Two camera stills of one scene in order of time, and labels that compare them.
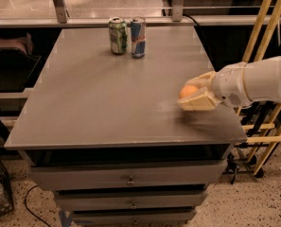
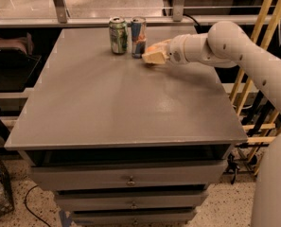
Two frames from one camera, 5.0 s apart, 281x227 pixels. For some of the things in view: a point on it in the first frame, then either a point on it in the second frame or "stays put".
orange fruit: x=186 y=91 to x=151 y=48
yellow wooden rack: x=274 y=16 stays put
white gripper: x=229 y=85 to x=177 y=51
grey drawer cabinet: x=102 y=128 stays put
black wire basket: x=1 y=201 stays put
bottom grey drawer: x=168 y=218 stays put
